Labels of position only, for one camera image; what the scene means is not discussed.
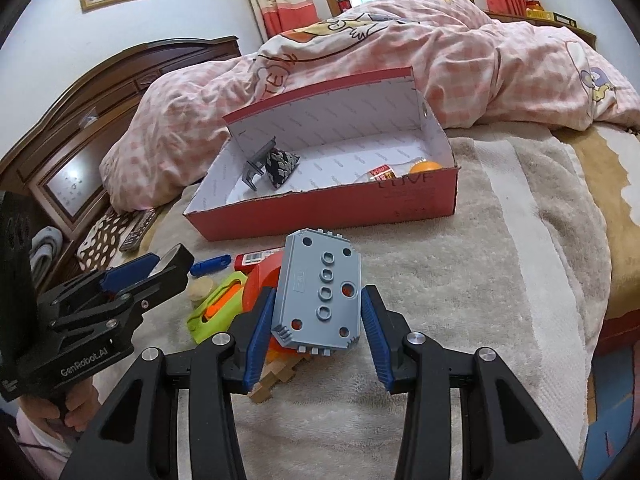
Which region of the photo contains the blue plastic cylinder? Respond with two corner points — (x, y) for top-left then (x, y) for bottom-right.
(190, 254), (232, 278)

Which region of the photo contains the red labelled small box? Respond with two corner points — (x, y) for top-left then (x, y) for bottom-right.
(233, 247), (283, 275)

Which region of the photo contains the orange plastic funnel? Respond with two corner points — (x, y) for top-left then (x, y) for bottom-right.
(242, 250), (304, 365)

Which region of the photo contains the dark transparent plastic tray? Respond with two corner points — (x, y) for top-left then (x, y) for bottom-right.
(242, 138), (276, 192)

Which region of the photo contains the grey perforated plastic block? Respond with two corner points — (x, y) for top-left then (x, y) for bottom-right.
(271, 229), (361, 356)

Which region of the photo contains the orange ball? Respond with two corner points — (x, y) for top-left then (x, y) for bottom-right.
(408, 159), (442, 174)

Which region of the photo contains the person's left hand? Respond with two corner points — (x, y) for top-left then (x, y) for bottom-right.
(18, 378), (101, 438)

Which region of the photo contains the black remote control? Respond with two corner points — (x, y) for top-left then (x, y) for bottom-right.
(119, 208), (157, 254)

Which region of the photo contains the wooden notched block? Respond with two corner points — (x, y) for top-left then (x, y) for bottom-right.
(248, 349), (311, 404)

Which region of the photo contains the dark wooden headboard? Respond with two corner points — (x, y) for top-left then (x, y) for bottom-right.
(1, 36), (240, 292)

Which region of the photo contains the black patterned pyramid puzzle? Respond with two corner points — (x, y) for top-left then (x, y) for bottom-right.
(265, 148), (299, 190)

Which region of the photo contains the red cardboard shoe box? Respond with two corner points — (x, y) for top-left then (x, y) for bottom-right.
(184, 67), (459, 242)

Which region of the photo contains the small clear plastic bottle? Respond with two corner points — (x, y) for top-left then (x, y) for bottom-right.
(356, 162), (412, 183)

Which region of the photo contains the sheep pattern bed sheet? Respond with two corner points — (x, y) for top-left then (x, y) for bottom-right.
(74, 123), (640, 480)

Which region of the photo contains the pink checked duvet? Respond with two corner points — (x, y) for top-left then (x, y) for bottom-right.
(100, 0), (639, 212)

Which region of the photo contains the low wooden window cabinet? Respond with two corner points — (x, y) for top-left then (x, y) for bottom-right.
(484, 8), (599, 51)

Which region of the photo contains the yellow box on cabinet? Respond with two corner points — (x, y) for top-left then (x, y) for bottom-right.
(525, 0), (577, 27)

